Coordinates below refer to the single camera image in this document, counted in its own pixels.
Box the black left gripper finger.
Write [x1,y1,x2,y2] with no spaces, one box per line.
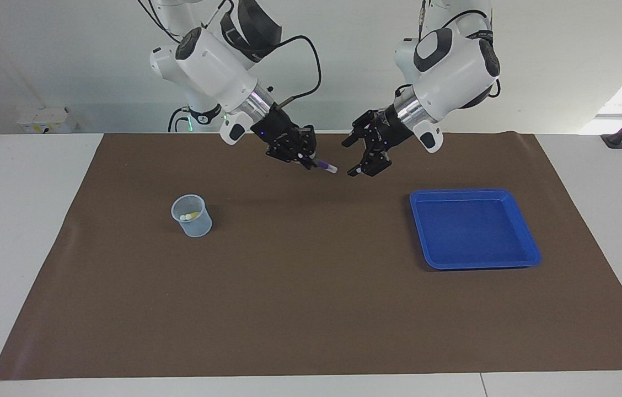
[342,109,379,148]
[347,142,393,178]

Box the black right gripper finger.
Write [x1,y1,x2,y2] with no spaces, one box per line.
[266,147,312,170]
[297,126,318,158]

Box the clear plastic measuring cup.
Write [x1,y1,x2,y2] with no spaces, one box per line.
[171,194,213,239]

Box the blue plastic tray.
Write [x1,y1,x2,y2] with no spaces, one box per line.
[409,188,543,271]

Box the brown table mat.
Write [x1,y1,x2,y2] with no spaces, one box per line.
[0,131,622,381]

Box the white power strip box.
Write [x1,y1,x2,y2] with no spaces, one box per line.
[16,106,78,134]

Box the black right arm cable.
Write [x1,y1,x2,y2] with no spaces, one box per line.
[264,35,323,105]

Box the black base power cable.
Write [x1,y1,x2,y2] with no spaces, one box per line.
[167,107,193,133]

